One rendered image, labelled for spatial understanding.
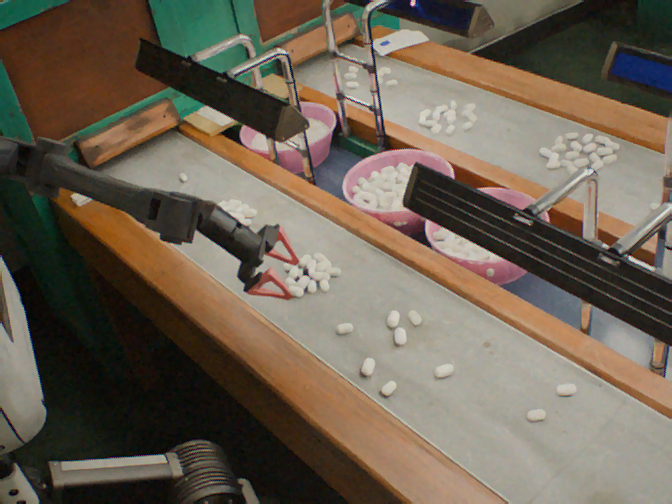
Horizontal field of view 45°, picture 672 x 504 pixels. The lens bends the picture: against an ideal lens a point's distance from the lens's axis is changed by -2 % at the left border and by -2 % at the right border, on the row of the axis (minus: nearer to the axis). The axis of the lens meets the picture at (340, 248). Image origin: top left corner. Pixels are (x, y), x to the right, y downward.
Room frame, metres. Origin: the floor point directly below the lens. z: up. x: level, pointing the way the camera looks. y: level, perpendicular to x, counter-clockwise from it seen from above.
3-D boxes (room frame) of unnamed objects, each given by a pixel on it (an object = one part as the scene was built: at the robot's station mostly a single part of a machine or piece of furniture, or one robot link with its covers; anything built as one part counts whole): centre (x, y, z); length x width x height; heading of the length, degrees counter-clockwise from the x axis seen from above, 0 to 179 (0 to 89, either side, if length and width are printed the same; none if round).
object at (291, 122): (1.71, 0.22, 1.08); 0.62 x 0.08 x 0.07; 34
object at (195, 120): (2.19, 0.20, 0.77); 0.33 x 0.15 x 0.01; 124
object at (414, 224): (1.64, -0.16, 0.72); 0.27 x 0.27 x 0.10
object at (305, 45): (2.42, -0.05, 0.83); 0.30 x 0.06 x 0.07; 124
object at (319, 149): (2.01, 0.08, 0.72); 0.27 x 0.27 x 0.10
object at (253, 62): (1.75, 0.15, 0.90); 0.20 x 0.19 x 0.45; 34
